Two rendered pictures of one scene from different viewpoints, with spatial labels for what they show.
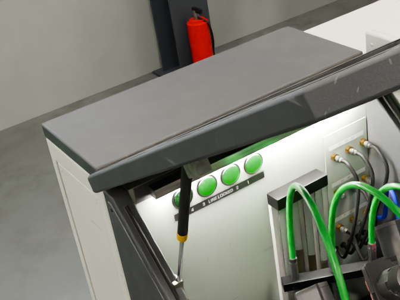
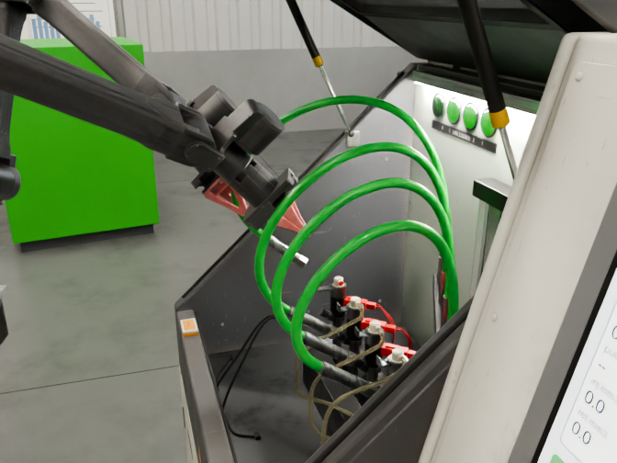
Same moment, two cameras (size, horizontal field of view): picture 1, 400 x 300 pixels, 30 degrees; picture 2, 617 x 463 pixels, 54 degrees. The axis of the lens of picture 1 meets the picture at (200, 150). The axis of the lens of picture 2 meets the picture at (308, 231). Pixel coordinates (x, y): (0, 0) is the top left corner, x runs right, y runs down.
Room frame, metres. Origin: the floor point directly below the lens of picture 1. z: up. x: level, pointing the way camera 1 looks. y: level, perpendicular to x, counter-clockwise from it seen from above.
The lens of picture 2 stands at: (1.27, -1.19, 1.58)
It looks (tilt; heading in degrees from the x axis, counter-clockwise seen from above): 21 degrees down; 101
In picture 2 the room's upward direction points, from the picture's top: straight up
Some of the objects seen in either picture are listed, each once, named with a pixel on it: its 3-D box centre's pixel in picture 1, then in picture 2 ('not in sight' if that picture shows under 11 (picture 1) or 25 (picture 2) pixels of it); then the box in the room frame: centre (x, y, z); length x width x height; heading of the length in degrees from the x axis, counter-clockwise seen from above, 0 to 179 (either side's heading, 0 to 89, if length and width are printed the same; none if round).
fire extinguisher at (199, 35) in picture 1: (202, 44); not in sight; (4.94, -0.14, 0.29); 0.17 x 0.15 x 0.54; 118
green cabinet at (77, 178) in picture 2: not in sight; (72, 138); (-1.20, 2.64, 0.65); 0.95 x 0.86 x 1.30; 36
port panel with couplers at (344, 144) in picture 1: (352, 186); not in sight; (1.48, -0.34, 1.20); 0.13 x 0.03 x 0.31; 118
